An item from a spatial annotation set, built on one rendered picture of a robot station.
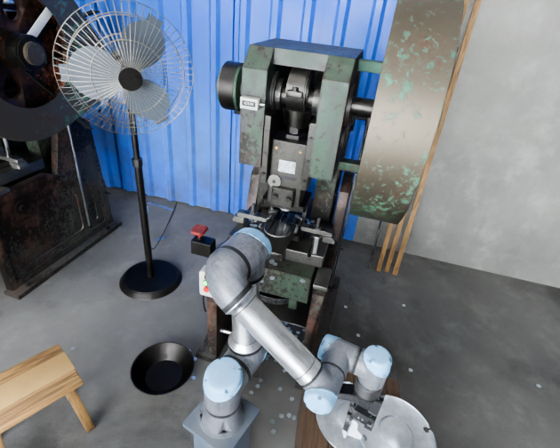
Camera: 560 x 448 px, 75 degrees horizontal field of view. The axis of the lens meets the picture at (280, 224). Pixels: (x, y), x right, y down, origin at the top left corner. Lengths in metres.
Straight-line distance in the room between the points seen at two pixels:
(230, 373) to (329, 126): 0.91
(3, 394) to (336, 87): 1.63
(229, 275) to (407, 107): 0.65
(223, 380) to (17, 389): 0.86
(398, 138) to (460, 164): 1.75
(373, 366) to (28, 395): 1.26
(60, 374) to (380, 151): 1.44
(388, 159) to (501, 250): 2.17
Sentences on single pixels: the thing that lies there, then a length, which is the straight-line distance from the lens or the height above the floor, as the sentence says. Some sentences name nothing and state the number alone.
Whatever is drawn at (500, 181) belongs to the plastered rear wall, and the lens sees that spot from 2.92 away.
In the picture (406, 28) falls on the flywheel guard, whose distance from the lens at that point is 1.17.
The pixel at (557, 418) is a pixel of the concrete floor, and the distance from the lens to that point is 2.50.
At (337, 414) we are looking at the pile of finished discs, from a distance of 1.56.
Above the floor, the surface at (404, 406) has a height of 0.36.
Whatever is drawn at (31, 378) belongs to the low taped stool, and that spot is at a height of 0.33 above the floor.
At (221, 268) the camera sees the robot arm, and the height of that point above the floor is 1.08.
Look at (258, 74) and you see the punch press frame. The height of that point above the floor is 1.41.
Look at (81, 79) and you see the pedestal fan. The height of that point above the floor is 1.28.
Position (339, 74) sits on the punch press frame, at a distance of 1.38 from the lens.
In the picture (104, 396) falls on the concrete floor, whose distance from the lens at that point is 2.06.
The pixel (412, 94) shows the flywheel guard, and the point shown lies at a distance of 1.10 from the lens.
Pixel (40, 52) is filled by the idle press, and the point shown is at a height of 1.34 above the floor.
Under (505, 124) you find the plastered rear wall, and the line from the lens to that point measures 2.79.
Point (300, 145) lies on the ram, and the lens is 1.48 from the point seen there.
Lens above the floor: 1.66
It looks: 32 degrees down
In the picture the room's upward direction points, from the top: 6 degrees clockwise
